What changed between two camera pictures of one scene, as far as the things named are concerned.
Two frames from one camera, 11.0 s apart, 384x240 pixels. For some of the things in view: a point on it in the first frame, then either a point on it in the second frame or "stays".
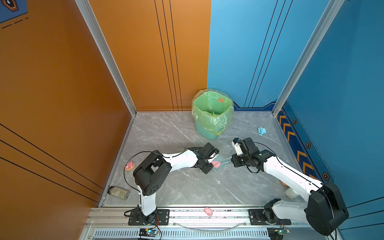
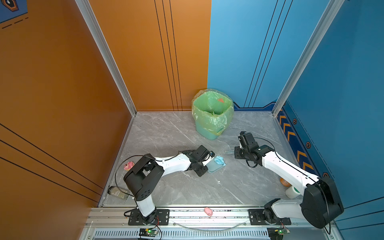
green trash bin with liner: [213, 111] stays
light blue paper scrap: [262, 131] to [220, 160]
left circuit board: [148, 232] stays
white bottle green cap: [291, 193] stays
